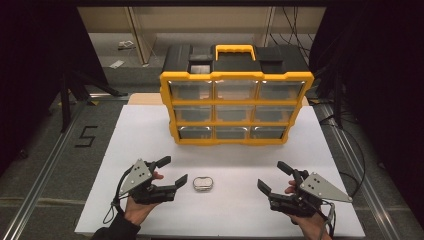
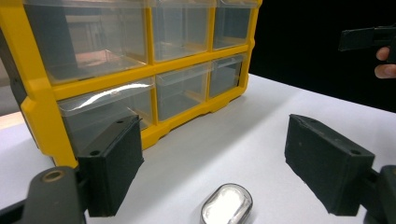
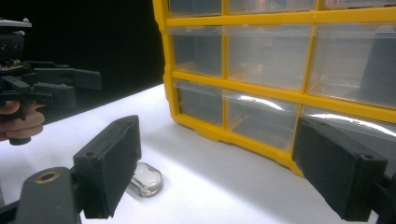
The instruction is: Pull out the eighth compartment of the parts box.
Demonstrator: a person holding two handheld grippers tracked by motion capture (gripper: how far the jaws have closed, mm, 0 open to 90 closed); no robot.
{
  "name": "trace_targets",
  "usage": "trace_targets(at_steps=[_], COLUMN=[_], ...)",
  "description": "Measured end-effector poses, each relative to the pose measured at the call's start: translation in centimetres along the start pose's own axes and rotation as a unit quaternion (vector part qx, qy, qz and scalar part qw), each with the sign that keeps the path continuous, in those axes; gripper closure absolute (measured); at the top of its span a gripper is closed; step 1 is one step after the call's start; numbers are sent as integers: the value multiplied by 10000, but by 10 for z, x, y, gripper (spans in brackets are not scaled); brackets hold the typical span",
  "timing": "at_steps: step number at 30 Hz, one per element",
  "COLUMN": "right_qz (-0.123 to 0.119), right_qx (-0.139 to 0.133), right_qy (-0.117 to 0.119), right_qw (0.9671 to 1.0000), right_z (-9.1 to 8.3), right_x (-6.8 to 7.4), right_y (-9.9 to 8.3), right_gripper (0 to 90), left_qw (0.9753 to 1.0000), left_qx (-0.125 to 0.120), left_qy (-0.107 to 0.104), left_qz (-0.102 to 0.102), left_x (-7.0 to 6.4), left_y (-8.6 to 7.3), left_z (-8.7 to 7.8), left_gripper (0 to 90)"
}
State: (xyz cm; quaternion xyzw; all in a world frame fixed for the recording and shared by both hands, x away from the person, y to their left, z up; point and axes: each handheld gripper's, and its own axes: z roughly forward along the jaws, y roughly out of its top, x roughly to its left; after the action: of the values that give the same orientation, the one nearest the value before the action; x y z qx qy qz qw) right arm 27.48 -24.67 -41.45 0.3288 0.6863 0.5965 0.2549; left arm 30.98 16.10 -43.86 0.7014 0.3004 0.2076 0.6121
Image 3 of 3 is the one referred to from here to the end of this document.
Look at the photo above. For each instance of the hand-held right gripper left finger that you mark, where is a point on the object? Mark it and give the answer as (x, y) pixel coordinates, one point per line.
(107, 165)

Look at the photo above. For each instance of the small silver metal object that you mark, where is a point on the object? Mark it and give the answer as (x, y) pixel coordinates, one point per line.
(148, 180)

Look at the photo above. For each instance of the clear plastic drawer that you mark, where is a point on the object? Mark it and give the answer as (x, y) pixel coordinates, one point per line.
(258, 121)

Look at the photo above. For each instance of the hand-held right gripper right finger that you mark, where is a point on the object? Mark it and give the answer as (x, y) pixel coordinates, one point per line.
(339, 168)

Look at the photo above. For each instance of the grid of clear cabinet compartments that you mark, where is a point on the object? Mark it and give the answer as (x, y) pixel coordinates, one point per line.
(267, 53)

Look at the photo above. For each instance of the yellow black storage cabinet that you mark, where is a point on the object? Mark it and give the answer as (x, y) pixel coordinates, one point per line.
(199, 21)

